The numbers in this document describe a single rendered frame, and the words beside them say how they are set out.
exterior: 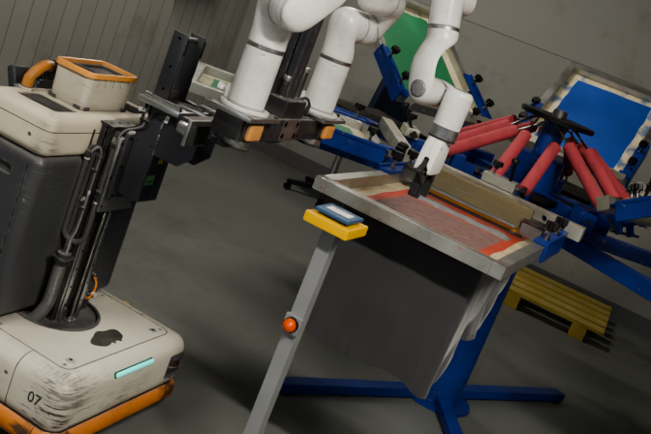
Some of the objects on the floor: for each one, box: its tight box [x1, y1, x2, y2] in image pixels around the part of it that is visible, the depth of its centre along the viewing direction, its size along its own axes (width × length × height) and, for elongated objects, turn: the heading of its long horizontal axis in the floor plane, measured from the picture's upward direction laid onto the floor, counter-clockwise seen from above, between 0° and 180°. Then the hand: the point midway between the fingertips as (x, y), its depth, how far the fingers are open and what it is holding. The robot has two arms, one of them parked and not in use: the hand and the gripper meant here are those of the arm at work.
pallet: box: [503, 266, 612, 341], centre depth 606 cm, size 122×84×11 cm
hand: (418, 190), depth 238 cm, fingers open, 6 cm apart
